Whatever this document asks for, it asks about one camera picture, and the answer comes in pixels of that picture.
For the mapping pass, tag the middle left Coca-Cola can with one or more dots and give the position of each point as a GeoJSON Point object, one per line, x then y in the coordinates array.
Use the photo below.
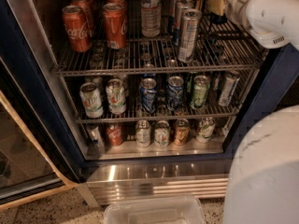
{"type": "Point", "coordinates": [87, 8]}

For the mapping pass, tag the middle wire shelf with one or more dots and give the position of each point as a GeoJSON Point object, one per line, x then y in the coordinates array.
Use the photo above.
{"type": "Point", "coordinates": [134, 111]}

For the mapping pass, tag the top wire shelf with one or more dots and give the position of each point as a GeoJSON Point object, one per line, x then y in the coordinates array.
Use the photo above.
{"type": "Point", "coordinates": [219, 47]}

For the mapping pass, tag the left 7up can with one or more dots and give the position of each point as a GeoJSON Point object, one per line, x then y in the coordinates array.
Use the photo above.
{"type": "Point", "coordinates": [91, 100]}

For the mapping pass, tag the blue Pepsi can middle shelf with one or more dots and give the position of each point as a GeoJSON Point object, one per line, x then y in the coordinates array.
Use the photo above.
{"type": "Point", "coordinates": [148, 93]}

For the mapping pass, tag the gold can bottom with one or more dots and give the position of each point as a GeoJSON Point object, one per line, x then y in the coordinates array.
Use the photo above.
{"type": "Point", "coordinates": [182, 128]}

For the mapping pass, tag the front right Coca-Cola can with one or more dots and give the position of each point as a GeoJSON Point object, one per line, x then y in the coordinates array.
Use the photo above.
{"type": "Point", "coordinates": [115, 21]}

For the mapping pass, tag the open glass fridge door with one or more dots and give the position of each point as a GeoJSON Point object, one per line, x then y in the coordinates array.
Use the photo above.
{"type": "Point", "coordinates": [29, 168]}

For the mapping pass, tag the clear plastic bin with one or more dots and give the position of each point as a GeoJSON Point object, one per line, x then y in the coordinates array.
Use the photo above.
{"type": "Point", "coordinates": [166, 210]}

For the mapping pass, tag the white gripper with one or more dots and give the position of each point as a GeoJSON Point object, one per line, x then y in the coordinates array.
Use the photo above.
{"type": "Point", "coordinates": [234, 7]}

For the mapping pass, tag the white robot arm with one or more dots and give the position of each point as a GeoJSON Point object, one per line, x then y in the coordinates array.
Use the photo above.
{"type": "Point", "coordinates": [263, 184]}

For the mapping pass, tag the stainless steel fridge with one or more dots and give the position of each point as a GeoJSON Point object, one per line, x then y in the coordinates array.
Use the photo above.
{"type": "Point", "coordinates": [32, 39]}

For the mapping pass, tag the white can bottom centre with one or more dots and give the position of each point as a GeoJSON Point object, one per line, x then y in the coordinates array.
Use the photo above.
{"type": "Point", "coordinates": [162, 134]}

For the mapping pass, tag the silver slim can bottom left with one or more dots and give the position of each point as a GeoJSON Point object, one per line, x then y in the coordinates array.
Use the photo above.
{"type": "Point", "coordinates": [95, 135]}

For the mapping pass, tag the red can bottom shelf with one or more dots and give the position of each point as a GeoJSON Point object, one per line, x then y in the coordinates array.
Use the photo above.
{"type": "Point", "coordinates": [114, 134]}

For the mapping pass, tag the front silver Red Bull can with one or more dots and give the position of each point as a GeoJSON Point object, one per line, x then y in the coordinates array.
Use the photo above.
{"type": "Point", "coordinates": [189, 26]}

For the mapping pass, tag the clear plastic water bottle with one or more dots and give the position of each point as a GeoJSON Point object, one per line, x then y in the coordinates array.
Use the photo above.
{"type": "Point", "coordinates": [150, 17]}

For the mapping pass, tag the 7up can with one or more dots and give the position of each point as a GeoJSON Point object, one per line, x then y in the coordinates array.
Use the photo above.
{"type": "Point", "coordinates": [91, 100]}
{"type": "Point", "coordinates": [116, 96]}

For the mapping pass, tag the white green can bottom right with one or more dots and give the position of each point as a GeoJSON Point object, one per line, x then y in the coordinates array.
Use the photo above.
{"type": "Point", "coordinates": [205, 129]}

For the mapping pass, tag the wire shelf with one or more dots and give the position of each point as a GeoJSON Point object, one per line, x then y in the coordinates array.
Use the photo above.
{"type": "Point", "coordinates": [219, 47]}
{"type": "Point", "coordinates": [134, 111]}

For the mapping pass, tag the blue patterned can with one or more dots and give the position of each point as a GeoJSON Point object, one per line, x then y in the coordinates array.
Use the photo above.
{"type": "Point", "coordinates": [174, 92]}

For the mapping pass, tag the silver slim can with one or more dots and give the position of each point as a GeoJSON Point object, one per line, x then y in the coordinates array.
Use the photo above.
{"type": "Point", "coordinates": [95, 135]}
{"type": "Point", "coordinates": [228, 86]}

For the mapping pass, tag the front left Coca-Cola can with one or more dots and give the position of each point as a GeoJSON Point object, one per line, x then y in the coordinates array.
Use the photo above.
{"type": "Point", "coordinates": [76, 27]}

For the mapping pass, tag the silver slim can right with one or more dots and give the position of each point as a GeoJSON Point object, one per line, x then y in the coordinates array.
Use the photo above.
{"type": "Point", "coordinates": [228, 86]}

